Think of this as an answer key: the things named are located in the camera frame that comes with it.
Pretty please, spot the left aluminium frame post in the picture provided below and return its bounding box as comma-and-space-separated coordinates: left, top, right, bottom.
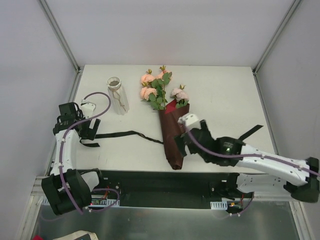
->
37, 0, 83, 76

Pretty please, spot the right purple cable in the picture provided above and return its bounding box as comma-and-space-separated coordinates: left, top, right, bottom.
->
183, 126, 320, 217

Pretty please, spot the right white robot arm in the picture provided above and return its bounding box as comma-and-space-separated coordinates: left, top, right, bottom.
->
174, 114, 320, 203

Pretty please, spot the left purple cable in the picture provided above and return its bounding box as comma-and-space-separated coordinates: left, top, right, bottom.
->
39, 91, 121, 222

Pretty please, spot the purple cable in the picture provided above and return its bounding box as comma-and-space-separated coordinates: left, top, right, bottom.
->
183, 126, 320, 217
39, 91, 121, 222

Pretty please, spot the brown red wrapping paper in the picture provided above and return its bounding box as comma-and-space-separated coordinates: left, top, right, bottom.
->
158, 99, 190, 170

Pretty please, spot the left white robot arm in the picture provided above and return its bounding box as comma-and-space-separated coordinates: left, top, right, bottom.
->
41, 102, 106, 216

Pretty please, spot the right aluminium frame post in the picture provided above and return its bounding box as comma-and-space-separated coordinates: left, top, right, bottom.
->
252, 0, 305, 76

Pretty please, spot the left white cable duct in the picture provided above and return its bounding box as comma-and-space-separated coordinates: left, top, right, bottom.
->
43, 197, 121, 208

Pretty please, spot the white ribbed ceramic vase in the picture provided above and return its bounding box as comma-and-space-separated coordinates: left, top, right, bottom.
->
106, 76, 130, 115

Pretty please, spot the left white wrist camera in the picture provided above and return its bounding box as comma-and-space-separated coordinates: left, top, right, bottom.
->
80, 99, 96, 119

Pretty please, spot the right white cable duct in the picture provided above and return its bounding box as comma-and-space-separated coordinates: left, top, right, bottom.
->
210, 200, 243, 211

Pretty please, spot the black ribbon with gold print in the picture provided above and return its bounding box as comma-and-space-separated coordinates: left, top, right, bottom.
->
80, 124, 263, 148

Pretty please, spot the pink artificial flower bunch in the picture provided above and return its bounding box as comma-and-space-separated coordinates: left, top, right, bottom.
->
140, 65, 190, 112

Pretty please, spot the white cable duct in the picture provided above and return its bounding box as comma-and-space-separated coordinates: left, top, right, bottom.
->
43, 197, 121, 208
210, 200, 243, 211

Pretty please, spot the red object at bottom edge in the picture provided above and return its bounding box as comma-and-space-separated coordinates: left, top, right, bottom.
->
32, 235, 43, 240

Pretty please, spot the aluminium frame post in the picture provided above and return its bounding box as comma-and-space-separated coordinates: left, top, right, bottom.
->
252, 0, 305, 76
37, 0, 83, 76

